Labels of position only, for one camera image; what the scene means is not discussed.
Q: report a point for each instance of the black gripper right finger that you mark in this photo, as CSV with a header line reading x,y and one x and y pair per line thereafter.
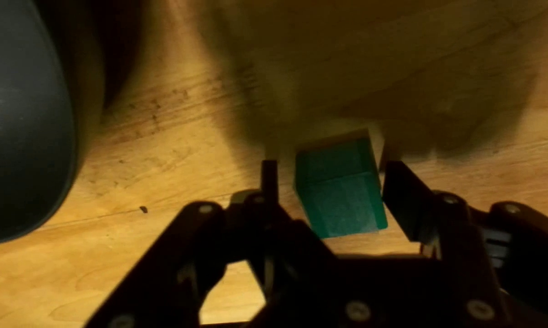
x,y
453,238

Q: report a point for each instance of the dark grey round bowl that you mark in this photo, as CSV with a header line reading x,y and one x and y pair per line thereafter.
x,y
19,121

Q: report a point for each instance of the small green block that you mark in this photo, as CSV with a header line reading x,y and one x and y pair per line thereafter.
x,y
340,189

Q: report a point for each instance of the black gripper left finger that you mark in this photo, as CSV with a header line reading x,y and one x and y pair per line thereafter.
x,y
285,256

